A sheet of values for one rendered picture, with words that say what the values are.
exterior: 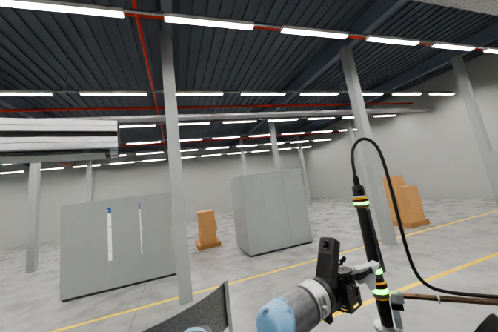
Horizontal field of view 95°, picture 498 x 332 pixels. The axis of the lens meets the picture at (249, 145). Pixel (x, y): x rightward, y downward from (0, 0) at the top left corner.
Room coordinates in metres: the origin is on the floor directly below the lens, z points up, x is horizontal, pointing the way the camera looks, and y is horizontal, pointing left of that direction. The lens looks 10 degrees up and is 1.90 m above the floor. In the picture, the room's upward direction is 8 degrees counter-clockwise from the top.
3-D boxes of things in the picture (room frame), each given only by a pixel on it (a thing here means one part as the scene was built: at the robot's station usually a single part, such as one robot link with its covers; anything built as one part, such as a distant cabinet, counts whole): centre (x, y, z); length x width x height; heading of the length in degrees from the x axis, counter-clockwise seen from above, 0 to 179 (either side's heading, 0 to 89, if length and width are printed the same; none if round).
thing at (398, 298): (0.73, -0.33, 1.50); 0.09 x 0.07 x 0.10; 64
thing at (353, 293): (0.60, -0.15, 1.63); 0.12 x 0.08 x 0.09; 129
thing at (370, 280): (0.63, -0.26, 1.64); 0.09 x 0.03 x 0.06; 108
